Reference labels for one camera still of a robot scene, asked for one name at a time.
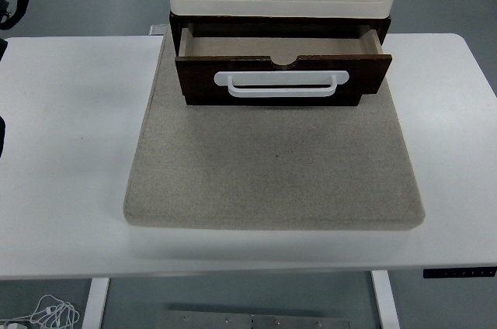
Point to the dark wooden drawer housing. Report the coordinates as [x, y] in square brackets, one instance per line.
[272, 101]

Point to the grey table bracket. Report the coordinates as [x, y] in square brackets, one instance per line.
[157, 30]

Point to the grey metal plate with screws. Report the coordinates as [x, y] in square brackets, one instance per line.
[252, 321]

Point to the beige fabric mat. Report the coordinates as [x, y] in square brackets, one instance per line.
[272, 166]

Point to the black table control panel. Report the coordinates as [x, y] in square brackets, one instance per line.
[458, 273]

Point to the white table leg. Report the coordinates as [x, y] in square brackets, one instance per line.
[95, 303]
[386, 302]

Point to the dark wooden drawer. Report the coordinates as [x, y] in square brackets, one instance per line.
[194, 77]

